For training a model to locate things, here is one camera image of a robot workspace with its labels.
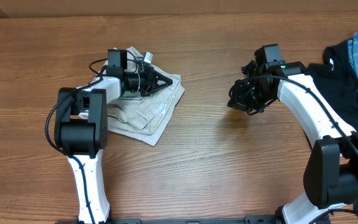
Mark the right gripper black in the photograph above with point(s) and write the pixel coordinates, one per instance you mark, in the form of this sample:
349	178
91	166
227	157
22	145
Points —
238	101

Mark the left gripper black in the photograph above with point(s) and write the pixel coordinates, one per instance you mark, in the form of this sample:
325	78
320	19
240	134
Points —
152	74

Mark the beige shorts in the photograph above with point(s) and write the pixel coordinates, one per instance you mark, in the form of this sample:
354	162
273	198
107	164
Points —
144	118

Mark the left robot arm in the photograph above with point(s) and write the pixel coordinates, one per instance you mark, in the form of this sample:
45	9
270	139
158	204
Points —
81	124

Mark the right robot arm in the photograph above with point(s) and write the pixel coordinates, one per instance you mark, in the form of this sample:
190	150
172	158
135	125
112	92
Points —
330	179

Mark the black shirt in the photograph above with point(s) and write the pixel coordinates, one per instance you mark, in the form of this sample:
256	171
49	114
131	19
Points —
337	81

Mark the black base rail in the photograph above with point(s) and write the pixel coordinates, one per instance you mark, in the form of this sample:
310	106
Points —
197	221

